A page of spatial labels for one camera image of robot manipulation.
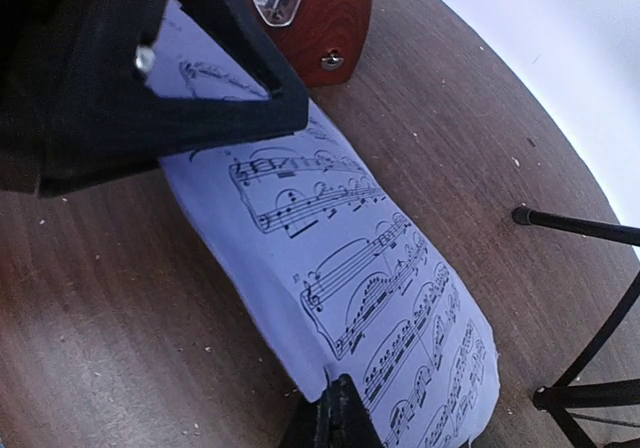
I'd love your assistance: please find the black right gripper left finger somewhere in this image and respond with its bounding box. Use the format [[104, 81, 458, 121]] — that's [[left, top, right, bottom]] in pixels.
[[278, 398, 319, 448]]

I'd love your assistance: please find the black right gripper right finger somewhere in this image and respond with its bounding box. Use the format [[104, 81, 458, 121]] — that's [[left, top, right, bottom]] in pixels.
[[314, 374, 382, 448]]

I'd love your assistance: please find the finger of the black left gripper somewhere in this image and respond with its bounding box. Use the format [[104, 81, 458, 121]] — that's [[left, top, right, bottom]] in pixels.
[[1, 0, 309, 197]]

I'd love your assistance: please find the white sheet music page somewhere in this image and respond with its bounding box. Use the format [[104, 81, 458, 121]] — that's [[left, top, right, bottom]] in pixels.
[[144, 0, 501, 448]]

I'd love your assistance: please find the black perforated music stand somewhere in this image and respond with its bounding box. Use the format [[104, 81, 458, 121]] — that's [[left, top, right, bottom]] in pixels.
[[512, 205, 640, 448]]

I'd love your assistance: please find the brown wooden metronome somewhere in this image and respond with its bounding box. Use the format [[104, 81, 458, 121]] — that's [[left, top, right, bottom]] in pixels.
[[249, 0, 373, 87]]

